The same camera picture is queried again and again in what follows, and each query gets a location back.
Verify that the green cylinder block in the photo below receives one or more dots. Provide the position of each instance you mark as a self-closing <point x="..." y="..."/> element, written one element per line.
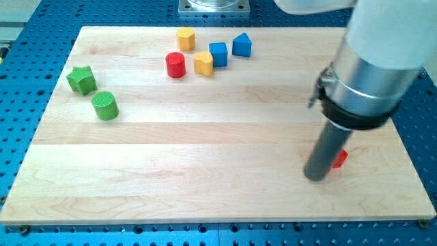
<point x="105" y="106"/>

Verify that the yellow heart block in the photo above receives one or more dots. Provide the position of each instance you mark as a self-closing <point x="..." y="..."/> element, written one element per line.
<point x="203" y="63"/>

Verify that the yellow rounded block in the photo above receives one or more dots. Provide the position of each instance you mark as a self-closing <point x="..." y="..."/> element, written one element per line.
<point x="186" y="38"/>

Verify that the red cylinder block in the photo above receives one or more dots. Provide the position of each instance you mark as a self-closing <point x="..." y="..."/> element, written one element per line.
<point x="175" y="63"/>

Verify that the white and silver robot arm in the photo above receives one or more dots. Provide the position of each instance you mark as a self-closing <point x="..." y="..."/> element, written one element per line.
<point x="384" y="47"/>

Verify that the red star block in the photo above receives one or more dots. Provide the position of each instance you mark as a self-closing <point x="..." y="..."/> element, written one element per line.
<point x="339" y="161"/>

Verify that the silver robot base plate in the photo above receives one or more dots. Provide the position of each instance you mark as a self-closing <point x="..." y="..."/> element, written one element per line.
<point x="213" y="6"/>

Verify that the green star block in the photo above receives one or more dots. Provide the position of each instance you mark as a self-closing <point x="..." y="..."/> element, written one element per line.
<point x="82" y="80"/>

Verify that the blue cube block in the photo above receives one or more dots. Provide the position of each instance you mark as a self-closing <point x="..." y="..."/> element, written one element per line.
<point x="219" y="54"/>

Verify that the light wooden board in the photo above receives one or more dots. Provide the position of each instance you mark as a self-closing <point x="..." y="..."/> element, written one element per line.
<point x="226" y="148"/>

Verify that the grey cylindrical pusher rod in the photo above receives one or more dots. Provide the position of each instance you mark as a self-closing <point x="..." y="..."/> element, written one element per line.
<point x="326" y="150"/>

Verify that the blue triangle block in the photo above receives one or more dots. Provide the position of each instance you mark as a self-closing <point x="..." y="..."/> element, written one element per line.
<point x="241" y="45"/>

